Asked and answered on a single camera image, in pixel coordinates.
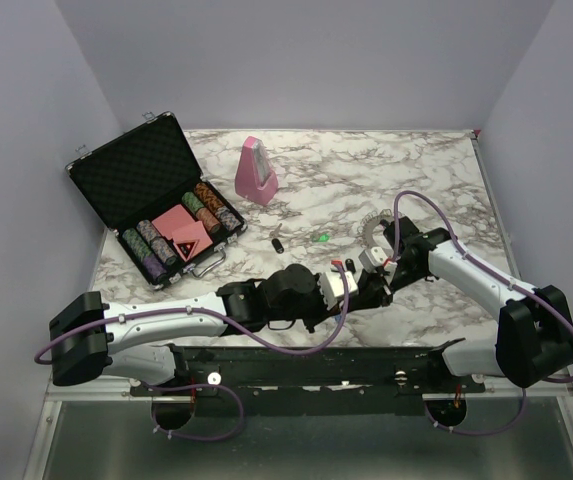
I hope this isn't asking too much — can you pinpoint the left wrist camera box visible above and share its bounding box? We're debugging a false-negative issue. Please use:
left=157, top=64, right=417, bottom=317
left=318, top=260, right=358, bottom=309

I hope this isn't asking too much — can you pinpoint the black poker chip case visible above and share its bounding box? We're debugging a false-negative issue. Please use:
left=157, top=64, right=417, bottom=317
left=66, top=112, right=247, bottom=290

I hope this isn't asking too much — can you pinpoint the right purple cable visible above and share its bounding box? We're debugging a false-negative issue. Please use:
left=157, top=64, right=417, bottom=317
left=389, top=190, right=573, bottom=435

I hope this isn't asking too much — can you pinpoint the green tag key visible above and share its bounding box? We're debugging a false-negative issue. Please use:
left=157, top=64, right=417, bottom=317
left=311, top=232, right=330, bottom=243

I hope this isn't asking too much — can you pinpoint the black front mounting rail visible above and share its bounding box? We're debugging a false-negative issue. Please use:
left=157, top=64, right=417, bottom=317
left=130, top=347, right=485, bottom=416

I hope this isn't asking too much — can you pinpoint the black tag key left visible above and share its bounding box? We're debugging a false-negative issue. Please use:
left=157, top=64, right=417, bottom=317
left=270, top=223, right=284, bottom=254

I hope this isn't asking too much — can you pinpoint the black tag key centre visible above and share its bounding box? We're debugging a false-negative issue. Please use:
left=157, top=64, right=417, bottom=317
left=344, top=258, right=356, bottom=273

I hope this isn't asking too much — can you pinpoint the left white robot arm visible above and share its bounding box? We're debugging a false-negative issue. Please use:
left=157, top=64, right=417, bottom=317
left=35, top=263, right=393, bottom=395

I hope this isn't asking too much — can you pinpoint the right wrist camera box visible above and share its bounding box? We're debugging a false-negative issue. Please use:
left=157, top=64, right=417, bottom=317
left=358, top=246, right=388, bottom=273

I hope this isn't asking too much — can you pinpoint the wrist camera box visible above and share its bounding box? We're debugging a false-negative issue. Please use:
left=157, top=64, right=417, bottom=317
left=358, top=246, right=388, bottom=273
left=318, top=260, right=358, bottom=309

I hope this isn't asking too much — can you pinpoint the pink metronome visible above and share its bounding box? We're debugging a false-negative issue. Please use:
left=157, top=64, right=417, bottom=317
left=234, top=136, right=279, bottom=206

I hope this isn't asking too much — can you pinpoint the black tag key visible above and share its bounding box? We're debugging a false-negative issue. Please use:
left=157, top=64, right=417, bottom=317
left=270, top=223, right=284, bottom=254
left=344, top=258, right=356, bottom=273

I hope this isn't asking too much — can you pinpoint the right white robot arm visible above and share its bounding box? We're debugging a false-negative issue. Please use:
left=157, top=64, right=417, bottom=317
left=355, top=217, right=573, bottom=392

